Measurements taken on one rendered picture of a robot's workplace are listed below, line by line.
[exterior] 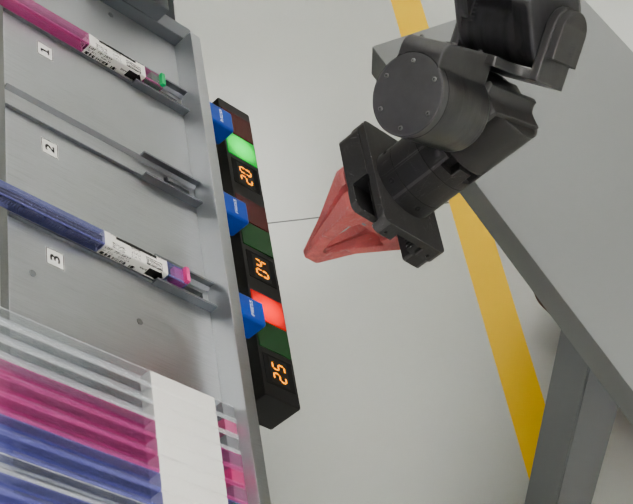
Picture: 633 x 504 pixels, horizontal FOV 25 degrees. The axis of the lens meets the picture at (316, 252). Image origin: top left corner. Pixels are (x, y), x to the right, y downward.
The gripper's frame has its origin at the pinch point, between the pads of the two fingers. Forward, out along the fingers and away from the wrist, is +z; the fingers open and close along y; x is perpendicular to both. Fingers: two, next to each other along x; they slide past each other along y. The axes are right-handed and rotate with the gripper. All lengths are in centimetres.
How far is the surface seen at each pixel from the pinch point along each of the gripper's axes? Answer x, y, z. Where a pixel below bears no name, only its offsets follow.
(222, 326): -3.4, 3.8, 7.7
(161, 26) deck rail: -5.9, -29.5, 8.2
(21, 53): -20.8, -16.3, 8.9
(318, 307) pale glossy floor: 59, -53, 49
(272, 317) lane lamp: 4.9, -2.1, 9.8
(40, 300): -19.8, 8.2, 8.6
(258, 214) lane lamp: 5.3, -13.9, 9.9
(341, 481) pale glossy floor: 58, -25, 49
